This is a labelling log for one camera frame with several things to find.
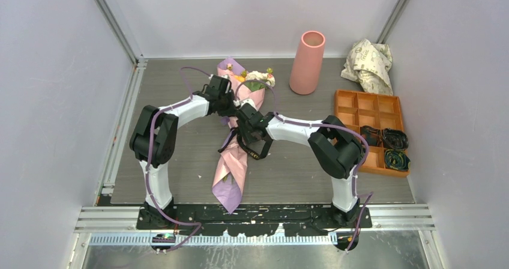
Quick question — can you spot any black ribbon with gold text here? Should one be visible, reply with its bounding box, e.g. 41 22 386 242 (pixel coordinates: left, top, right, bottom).
217 127 273 160

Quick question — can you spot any orange compartment tray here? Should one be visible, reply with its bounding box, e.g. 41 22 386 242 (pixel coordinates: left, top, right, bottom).
334 89 410 178

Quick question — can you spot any crumpled printed paper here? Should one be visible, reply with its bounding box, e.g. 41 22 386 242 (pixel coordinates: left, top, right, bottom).
340 39 394 96

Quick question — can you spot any dark rolled ribbon in tray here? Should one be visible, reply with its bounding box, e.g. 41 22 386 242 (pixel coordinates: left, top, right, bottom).
360 125 382 147

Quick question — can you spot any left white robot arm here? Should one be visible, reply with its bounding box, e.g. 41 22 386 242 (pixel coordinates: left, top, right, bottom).
129 74 235 229

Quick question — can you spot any pink flower bouquet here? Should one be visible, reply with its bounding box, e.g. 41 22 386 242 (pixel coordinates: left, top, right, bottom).
212 58 275 214

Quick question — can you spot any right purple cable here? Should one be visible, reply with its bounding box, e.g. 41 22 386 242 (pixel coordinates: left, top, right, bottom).
234 79 375 253

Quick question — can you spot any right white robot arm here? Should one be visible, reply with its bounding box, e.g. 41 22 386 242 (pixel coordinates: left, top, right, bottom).
235 103 364 228

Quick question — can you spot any black rolled ribbon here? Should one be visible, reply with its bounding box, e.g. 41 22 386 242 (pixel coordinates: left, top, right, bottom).
381 128 409 151

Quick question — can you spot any pink cylindrical vase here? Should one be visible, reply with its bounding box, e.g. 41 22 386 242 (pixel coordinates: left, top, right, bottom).
289 31 325 95

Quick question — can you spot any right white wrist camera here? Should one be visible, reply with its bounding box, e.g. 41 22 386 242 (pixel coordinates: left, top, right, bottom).
239 98 256 109

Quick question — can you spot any dark green rolled ribbon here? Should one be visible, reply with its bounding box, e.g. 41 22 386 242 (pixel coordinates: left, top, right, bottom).
384 149 411 172

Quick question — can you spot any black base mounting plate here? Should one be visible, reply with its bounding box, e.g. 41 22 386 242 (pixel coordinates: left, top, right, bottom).
136 204 373 250

